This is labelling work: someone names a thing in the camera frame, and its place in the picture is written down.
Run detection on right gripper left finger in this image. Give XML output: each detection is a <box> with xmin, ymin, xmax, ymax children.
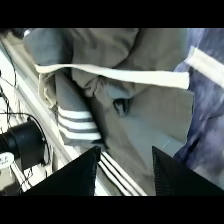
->
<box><xmin>23</xmin><ymin>145</ymin><xmax>102</xmax><ymax>197</ymax></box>

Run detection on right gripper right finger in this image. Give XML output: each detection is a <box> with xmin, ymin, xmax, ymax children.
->
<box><xmin>151</xmin><ymin>145</ymin><xmax>224</xmax><ymax>197</ymax></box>

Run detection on grey garment with white stripes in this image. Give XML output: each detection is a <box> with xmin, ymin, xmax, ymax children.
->
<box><xmin>22</xmin><ymin>28</ymin><xmax>196</xmax><ymax>197</ymax></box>

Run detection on black cable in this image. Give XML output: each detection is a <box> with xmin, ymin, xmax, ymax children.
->
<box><xmin>0</xmin><ymin>111</ymin><xmax>53</xmax><ymax>167</ymax></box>

